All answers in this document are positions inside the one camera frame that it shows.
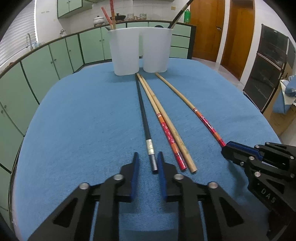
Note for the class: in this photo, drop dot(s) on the green kitchen cabinets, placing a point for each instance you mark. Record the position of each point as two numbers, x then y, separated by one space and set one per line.
67 8
39 78

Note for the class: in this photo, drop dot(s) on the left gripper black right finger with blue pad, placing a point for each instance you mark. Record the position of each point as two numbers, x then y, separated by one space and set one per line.
206 212

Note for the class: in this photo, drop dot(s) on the black chopstick gold band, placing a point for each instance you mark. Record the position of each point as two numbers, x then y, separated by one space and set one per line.
177 17

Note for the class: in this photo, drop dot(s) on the cardboard box with blue cloth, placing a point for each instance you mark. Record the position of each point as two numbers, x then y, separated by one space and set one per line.
280 112

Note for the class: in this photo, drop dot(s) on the green upper kitchen cabinets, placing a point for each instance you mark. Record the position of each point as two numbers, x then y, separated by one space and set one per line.
67 8

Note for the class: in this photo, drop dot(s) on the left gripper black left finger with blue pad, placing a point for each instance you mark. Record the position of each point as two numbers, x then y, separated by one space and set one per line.
92 211

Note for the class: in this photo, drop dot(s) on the wooden door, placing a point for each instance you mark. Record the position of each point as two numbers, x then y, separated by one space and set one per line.
208 18
239 37

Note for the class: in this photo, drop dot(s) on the black wok on stove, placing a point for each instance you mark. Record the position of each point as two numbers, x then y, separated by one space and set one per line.
119 17

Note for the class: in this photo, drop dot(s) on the white window blinds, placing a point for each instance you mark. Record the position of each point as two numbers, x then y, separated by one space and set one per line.
14 39

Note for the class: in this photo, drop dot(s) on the black glass cabinet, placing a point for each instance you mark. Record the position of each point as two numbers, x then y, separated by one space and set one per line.
274 59

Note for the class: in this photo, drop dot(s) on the red patterned bamboo chopstick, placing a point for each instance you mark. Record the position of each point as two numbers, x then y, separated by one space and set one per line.
112 14

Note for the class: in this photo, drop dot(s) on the right wooden door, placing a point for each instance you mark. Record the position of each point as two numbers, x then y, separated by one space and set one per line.
239 37

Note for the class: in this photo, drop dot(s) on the black chopstick silver band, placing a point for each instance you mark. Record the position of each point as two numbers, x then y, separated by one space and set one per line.
148 140

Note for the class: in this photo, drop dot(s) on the green lower kitchen cabinets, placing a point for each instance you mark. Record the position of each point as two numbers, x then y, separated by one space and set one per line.
39 78

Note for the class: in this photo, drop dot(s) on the blue table mat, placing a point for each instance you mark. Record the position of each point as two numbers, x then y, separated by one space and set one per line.
234 117

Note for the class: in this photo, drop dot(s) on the white twin utensil holder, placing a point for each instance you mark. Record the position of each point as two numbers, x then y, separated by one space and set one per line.
129 45

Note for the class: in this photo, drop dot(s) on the left wooden door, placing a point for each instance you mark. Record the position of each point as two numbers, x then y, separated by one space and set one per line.
208 18

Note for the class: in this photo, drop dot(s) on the red chopstick in holder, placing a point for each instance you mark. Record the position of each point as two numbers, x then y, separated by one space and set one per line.
107 17

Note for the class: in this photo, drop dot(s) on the plain bamboo chopstick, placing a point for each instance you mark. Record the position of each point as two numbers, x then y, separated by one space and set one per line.
185 153

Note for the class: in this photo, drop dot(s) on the white cooking pot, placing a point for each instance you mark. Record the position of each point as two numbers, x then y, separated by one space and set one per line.
99 20

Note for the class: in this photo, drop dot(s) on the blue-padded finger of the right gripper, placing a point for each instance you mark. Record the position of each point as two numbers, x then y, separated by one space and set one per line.
239 153

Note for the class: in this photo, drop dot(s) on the green bottle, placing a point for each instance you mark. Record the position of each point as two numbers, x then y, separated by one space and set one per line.
187 16

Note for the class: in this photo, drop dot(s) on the chrome sink faucet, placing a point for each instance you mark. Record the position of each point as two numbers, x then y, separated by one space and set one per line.
29 41

